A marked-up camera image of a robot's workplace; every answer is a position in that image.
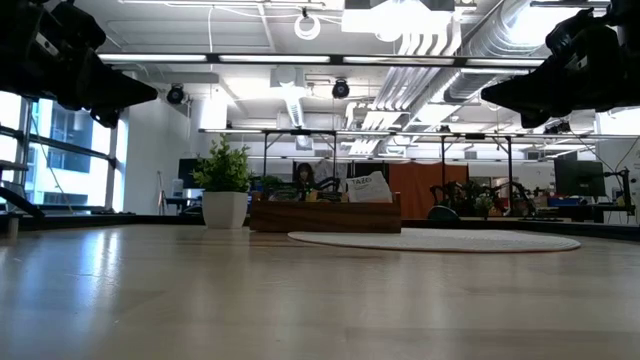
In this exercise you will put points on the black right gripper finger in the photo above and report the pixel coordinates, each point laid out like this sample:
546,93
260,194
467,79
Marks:
534,120
540,90

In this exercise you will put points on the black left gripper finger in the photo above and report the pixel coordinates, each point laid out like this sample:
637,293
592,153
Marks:
106,118
115,90

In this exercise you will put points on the dark wooden box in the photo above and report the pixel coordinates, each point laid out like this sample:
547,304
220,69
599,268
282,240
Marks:
325,217

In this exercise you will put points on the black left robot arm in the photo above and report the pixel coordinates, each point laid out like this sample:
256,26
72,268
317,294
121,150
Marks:
20,50

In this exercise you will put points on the black background robot arm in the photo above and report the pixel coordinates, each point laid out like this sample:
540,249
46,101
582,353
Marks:
450,195
520,195

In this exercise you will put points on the round black spotlight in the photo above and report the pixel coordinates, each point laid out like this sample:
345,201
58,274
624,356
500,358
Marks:
340,89
175,94

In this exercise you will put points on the large black computer monitor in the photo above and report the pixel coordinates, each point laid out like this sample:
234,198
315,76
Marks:
580,177

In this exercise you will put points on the small black monitor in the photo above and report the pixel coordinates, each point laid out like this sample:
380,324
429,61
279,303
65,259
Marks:
186,172

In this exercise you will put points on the small green background plant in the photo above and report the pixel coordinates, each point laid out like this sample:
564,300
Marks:
483,205

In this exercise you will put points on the black background desk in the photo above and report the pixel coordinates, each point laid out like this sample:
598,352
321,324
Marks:
590,210

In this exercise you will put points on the black diagonal strut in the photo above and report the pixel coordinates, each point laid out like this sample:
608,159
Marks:
20,200

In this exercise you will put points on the orange partition panel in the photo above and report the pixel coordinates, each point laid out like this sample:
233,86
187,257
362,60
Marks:
425,187

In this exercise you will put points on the dark office chair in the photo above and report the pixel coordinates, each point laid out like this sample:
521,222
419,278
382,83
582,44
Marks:
442,212

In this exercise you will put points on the green plant in white pot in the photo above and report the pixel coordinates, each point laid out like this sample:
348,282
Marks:
225,210

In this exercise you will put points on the round white woven mat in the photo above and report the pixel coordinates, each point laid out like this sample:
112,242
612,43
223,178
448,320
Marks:
435,241

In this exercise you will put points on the overhead light bar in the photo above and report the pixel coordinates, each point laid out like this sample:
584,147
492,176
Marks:
275,58

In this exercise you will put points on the leafy green background plant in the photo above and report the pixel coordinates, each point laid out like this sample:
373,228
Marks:
270,184

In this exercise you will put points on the black partition panel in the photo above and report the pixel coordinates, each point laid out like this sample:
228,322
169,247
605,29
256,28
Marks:
360,167

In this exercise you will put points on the person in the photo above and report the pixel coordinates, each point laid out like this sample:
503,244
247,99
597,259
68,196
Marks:
304,177

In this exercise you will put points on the white patterned panel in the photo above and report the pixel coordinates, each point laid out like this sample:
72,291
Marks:
330,170

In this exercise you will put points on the small black hanging camera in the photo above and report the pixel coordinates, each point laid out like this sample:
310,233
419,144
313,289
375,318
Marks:
559,129

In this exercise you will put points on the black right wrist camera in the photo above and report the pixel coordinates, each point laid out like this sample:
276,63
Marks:
570,30

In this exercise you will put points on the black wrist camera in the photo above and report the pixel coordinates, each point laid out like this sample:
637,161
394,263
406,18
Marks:
85,25
570,30

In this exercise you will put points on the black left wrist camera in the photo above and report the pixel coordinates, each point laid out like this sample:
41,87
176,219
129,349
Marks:
85,25

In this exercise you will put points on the black background station frame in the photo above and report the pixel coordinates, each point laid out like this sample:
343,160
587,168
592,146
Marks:
442,160

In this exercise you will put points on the black table edge rail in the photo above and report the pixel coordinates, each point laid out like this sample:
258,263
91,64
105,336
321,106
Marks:
100,221

